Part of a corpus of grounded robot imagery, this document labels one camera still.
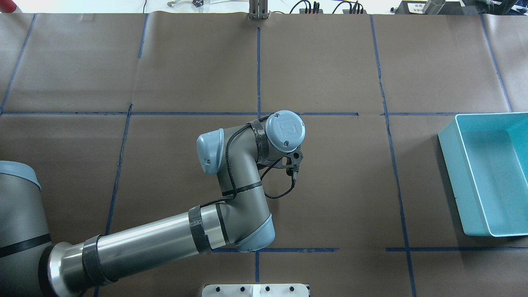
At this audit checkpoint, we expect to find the turquoise plastic bin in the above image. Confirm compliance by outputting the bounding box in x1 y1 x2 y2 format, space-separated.
438 112 528 237

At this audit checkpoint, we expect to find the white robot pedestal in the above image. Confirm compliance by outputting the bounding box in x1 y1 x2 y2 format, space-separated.
201 283 311 297

